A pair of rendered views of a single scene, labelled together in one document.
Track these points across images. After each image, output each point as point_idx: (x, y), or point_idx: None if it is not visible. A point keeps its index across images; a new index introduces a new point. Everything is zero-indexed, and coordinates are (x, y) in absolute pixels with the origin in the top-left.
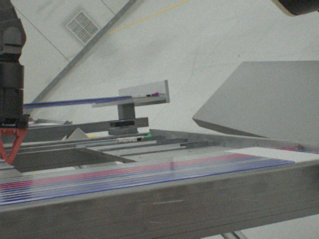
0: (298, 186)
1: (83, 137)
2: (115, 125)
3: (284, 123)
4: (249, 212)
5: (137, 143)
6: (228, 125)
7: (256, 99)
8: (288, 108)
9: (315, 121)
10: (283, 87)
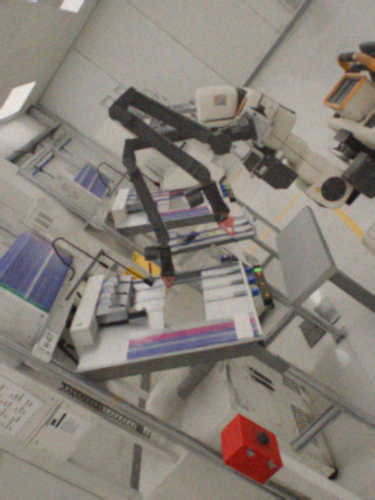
0: (232, 350)
1: (216, 248)
2: (221, 260)
3: (291, 276)
4: (215, 357)
5: (226, 276)
6: (279, 259)
7: (294, 247)
8: (297, 266)
9: (297, 284)
10: (303, 248)
